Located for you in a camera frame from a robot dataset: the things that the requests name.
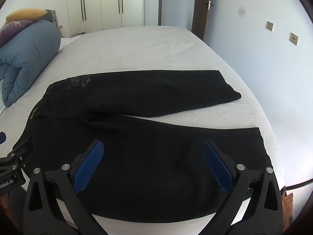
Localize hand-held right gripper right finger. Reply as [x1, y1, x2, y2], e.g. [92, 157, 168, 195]
[203, 140, 284, 235]

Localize blue duvet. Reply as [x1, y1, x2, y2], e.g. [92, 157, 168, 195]
[0, 20, 61, 108]

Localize grey pillow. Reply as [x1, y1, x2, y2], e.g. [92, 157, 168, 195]
[45, 9, 59, 31]

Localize purple pillow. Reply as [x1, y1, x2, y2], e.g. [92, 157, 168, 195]
[0, 20, 33, 47]

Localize white bed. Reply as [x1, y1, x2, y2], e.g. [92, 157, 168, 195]
[0, 26, 286, 235]

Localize brown door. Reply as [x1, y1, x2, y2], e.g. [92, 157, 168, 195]
[191, 0, 211, 41]

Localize brown object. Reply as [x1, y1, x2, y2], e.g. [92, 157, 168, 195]
[281, 185, 294, 227]

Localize black pants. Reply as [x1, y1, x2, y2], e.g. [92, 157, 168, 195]
[11, 70, 271, 222]

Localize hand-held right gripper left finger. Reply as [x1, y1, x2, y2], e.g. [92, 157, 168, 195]
[23, 139, 108, 235]

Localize yellow pillow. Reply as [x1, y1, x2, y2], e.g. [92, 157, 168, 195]
[5, 8, 48, 24]

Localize white wardrobe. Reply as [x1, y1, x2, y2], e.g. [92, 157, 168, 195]
[66, 0, 145, 36]

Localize white pillow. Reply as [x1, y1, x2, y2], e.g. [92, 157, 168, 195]
[59, 33, 82, 50]

